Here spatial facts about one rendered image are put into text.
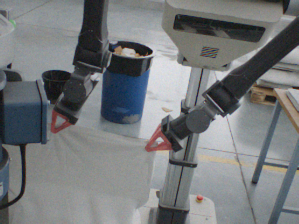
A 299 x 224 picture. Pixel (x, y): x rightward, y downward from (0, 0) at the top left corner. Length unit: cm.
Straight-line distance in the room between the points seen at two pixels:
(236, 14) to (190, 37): 19
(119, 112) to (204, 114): 249
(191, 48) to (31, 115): 84
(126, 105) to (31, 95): 264
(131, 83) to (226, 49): 190
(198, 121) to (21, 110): 41
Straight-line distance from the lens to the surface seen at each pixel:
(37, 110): 66
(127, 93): 323
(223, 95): 93
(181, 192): 177
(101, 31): 89
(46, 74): 374
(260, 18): 126
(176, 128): 95
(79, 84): 88
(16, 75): 74
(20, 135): 68
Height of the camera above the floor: 158
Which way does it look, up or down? 25 degrees down
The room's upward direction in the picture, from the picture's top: 9 degrees clockwise
